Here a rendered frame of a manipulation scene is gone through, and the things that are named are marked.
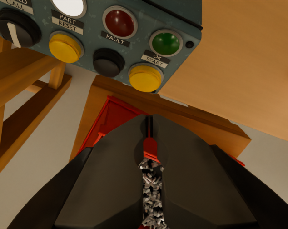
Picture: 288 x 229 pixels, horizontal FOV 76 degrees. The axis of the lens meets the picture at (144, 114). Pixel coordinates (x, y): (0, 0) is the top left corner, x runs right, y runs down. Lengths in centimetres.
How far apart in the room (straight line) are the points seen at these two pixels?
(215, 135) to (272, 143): 143
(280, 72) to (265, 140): 150
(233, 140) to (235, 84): 21
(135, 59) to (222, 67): 10
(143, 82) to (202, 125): 23
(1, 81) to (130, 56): 33
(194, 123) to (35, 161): 141
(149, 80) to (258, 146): 162
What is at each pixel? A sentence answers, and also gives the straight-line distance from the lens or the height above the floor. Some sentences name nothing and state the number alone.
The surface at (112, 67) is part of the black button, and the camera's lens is 16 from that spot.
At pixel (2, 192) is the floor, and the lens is 201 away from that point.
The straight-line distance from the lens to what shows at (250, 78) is 24.
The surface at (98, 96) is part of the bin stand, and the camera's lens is 32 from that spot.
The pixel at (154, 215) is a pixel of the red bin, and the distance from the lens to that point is 39.
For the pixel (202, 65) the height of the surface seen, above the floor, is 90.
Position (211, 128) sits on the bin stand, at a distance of 39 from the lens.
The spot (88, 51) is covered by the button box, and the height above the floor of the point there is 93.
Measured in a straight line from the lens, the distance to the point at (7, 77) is 46.
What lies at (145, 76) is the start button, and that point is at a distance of 16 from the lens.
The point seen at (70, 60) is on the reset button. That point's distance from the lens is 17.
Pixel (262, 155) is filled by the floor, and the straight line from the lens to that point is 185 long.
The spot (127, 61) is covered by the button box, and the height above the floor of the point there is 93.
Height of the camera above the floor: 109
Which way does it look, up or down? 61 degrees down
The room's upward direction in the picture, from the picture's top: 171 degrees clockwise
